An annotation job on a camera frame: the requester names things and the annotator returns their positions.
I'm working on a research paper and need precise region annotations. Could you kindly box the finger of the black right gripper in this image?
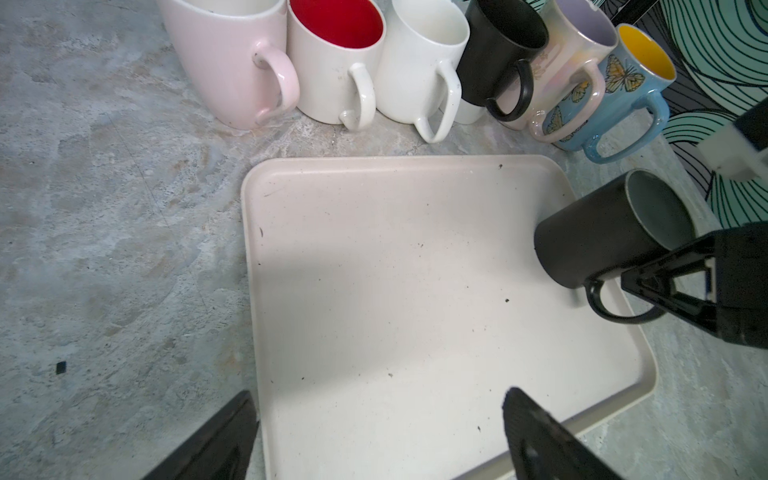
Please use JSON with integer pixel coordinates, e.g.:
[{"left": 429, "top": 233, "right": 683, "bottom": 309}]
[
  {"left": 623, "top": 282, "right": 719, "bottom": 336},
  {"left": 620, "top": 232, "right": 716, "bottom": 294}
]

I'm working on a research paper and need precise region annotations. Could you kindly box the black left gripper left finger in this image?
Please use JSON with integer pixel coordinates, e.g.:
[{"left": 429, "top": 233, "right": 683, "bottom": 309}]
[{"left": 144, "top": 390, "right": 260, "bottom": 479}]

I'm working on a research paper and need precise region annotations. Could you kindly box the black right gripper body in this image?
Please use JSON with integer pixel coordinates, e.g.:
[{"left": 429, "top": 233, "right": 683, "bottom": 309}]
[{"left": 714, "top": 222, "right": 767, "bottom": 349}]

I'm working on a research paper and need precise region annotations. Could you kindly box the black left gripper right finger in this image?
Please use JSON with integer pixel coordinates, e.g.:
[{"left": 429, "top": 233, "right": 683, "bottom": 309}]
[{"left": 502, "top": 387, "right": 620, "bottom": 480}]

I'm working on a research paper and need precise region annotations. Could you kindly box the blue butterfly mug yellow inside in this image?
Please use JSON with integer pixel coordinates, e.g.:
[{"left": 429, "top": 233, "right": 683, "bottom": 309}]
[{"left": 555, "top": 23, "right": 677, "bottom": 164}]

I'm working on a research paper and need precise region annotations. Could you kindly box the beige pink ribbed mug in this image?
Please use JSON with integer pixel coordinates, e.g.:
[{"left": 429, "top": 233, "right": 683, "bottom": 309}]
[{"left": 502, "top": 0, "right": 618, "bottom": 143}]

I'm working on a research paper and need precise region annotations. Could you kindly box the black mug white base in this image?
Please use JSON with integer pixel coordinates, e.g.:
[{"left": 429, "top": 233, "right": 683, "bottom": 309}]
[{"left": 455, "top": 1, "right": 549, "bottom": 124}]

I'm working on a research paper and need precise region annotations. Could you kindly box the white ribbed mug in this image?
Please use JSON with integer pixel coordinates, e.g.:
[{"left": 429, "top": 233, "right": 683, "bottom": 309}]
[{"left": 374, "top": 0, "right": 470, "bottom": 144}]

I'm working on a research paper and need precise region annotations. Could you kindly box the cream white mug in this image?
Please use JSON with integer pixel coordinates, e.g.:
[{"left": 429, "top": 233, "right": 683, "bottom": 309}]
[{"left": 288, "top": 0, "right": 387, "bottom": 131}]

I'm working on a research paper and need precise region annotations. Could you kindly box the light pink mug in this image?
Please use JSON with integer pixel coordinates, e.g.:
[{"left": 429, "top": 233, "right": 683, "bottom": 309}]
[{"left": 157, "top": 0, "right": 300, "bottom": 130}]

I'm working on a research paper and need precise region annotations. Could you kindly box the beige silicone drying mat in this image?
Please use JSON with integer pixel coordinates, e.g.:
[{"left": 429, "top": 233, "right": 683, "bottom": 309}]
[{"left": 241, "top": 155, "right": 657, "bottom": 479}]

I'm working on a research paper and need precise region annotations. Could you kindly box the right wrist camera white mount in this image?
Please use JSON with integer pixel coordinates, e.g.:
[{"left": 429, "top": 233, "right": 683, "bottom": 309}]
[{"left": 697, "top": 99, "right": 767, "bottom": 182}]

